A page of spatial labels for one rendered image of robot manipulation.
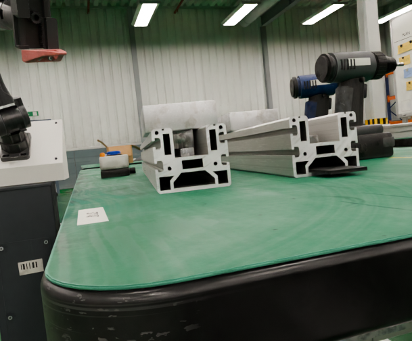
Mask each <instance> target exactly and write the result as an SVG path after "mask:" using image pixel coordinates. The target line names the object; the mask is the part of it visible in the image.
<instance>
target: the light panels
mask: <svg viewBox="0 0 412 341"><path fill-rule="evenodd" d="M156 5H157V4H143V6H142V8H141V11H140V13H139V17H138V19H137V22H136V24H135V26H147V24H148V22H149V20H150V18H151V16H152V14H153V12H154V9H155V7H156ZM255 6H256V5H244V6H243V7H242V8H241V9H240V10H239V11H238V12H237V13H236V14H235V15H234V16H233V17H232V18H231V19H230V20H229V21H228V22H227V23H226V24H225V25H235V24H236V23H237V22H238V21H240V20H241V19H242V18H243V17H244V16H245V15H246V14H247V13H248V12H249V11H250V10H251V9H253V8H254V7H255ZM342 6H343V5H333V6H331V7H329V8H328V9H326V10H325V11H323V12H321V13H320V14H318V15H317V16H315V17H314V18H312V19H310V20H309V21H307V22H305V23H304V24H313V23H315V22H316V21H318V20H320V19H322V18H323V17H325V16H326V15H328V14H330V13H332V12H333V11H335V10H336V9H338V8H339V7H342ZM410 9H412V5H410V6H409V7H406V8H404V9H402V10H400V11H398V12H396V13H394V14H391V15H389V16H387V17H385V18H383V19H381V20H379V23H383V22H385V21H387V20H389V19H391V18H392V17H395V16H397V15H399V14H402V13H404V12H406V11H408V10H410Z"/></svg>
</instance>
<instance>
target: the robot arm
mask: <svg viewBox="0 0 412 341"><path fill-rule="evenodd" d="M0 28H2V29H6V30H12V31H13V32H14V45H15V47H16V48H18V49H32V50H21V52H22V61H23V62H26V63H31V62H59V61H61V60H62V58H63V56H64V55H66V54H67V53H66V52H65V51H63V50H61V49H59V41H58V21H57V20H56V19H55V18H51V11H50V0H0ZM39 48H43V49H39ZM12 103H15V105H14V106H10V107H6V108H2V109H0V146H1V153H0V159H1V161H2V162H9V161H17V160H28V159H29V158H30V148H31V138H32V137H31V134H30V133H26V132H25V131H27V129H26V128H28V127H31V121H30V117H29V115H28V112H27V111H26V108H25V107H24V104H23V102H22V99H21V97H20V96H17V97H12V96H11V94H10V93H9V91H8V90H7V87H6V86H5V83H4V82H3V79H2V76H1V73H0V107H1V106H5V105H8V104H12Z"/></svg>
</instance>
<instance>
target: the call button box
mask: <svg viewBox="0 0 412 341"><path fill-rule="evenodd" d="M99 165H100V170H101V178H110V177H121V176H128V175H130V174H132V173H136V171H135V167H131V168H129V157H128V155H126V154H124V155H122V154H114V155H107V156H104V157H99Z"/></svg>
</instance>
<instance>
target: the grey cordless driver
mask: <svg viewBox="0 0 412 341"><path fill-rule="evenodd" d="M404 65H405V64H404V63H396V60H395V59H394V58H391V57H388V56H386V55H385V54H383V52H380V51H372V52H370V51H353V52H335V53H323V54H321V55H320V56H319V57H318V59H317V61H316V63H315V75H316V77H317V79H318V80H319V82H321V83H340V86H339V87H338V88H336V96H335V110H334V114H335V113H338V112H352V111H353V112H355V114H356V122H350V123H349V128H353V127H356V128H357V139H358V143H351V148H358V149H359V160H366V159H372V158H383V157H389V156H392V155H393V153H394V151H393V147H394V145H395V144H394V137H393V136H392V133H389V132H384V133H383V125H382V124H369V125H363V106H364V99H365V98H366V97H367V84H365V83H364V82H365V81H369V80H379V79H380V78H382V77H383V76H384V75H385V74H388V73H391V72H394V71H395V70H396V67H397V66H404Z"/></svg>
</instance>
